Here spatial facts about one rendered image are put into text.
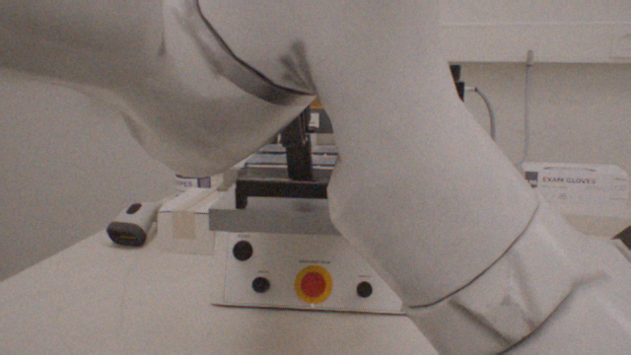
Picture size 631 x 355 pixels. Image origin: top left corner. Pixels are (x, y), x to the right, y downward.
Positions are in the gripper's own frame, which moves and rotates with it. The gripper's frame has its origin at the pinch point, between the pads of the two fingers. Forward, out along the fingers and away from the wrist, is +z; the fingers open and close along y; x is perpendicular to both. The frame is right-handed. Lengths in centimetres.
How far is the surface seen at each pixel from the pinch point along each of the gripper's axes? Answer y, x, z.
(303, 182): 2.7, 0.7, 1.4
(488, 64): -92, 35, 28
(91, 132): -98, -87, 54
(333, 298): -6.1, 2.3, 29.8
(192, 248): -26, -29, 38
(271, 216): 4.4, -3.3, 5.5
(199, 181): -50, -34, 39
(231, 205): 2.7, -8.8, 5.2
